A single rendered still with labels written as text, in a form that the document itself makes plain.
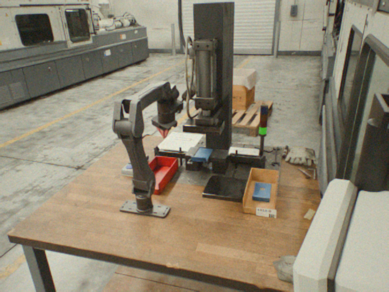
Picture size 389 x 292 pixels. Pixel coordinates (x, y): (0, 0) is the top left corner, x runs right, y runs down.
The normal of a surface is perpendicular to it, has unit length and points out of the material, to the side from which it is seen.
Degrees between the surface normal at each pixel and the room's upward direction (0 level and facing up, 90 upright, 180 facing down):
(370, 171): 90
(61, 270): 0
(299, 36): 90
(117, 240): 0
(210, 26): 90
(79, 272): 0
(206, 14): 90
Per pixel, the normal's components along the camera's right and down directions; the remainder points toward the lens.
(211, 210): -0.04, -0.91
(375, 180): -0.25, 0.41
